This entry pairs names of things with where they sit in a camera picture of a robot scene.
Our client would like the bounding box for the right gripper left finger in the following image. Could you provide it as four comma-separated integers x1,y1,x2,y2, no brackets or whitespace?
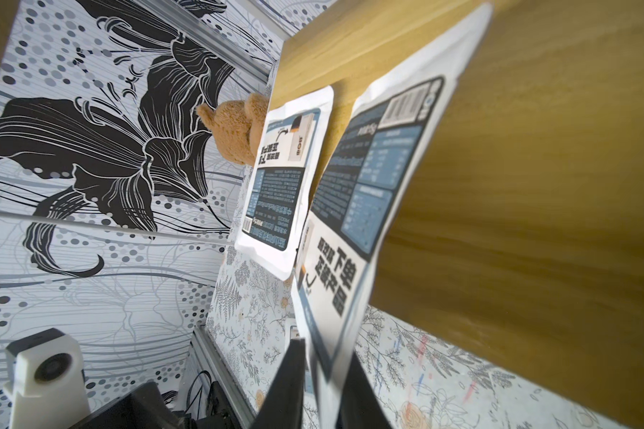
250,339,306,429

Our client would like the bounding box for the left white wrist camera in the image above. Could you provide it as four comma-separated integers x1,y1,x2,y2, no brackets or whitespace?
4,328,91,429

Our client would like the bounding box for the wooden two-tier shelf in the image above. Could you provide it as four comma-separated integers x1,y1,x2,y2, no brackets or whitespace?
0,0,644,429

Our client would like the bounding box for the blue coffee bag top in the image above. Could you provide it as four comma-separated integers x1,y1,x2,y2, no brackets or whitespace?
293,3,494,428

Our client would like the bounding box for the blue coffee bag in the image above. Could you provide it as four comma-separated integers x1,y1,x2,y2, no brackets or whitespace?
234,86,335,281
284,318,314,397
293,3,494,428

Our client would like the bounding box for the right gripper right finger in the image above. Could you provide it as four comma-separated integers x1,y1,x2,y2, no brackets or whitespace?
336,353,392,429

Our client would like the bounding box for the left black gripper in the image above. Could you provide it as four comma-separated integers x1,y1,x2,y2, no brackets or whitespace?
71,382,184,429

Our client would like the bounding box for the brown teddy bear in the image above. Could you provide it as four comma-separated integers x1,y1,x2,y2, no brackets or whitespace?
196,93,269,166

